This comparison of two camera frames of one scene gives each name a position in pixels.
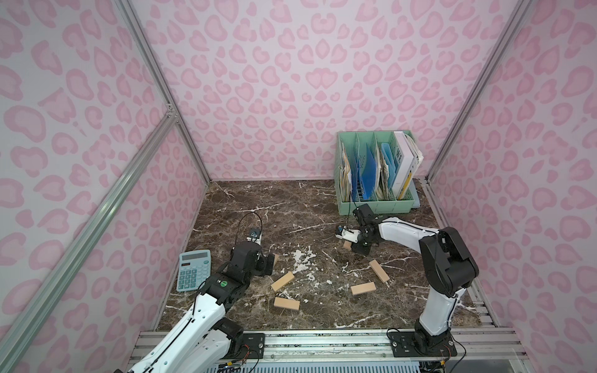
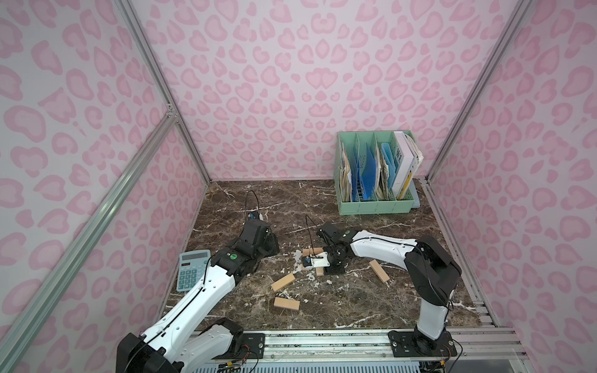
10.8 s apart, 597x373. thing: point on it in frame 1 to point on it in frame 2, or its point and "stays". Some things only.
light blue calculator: [193, 268] stays
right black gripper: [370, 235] to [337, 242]
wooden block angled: [379, 271] stays
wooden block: [284, 279] stays
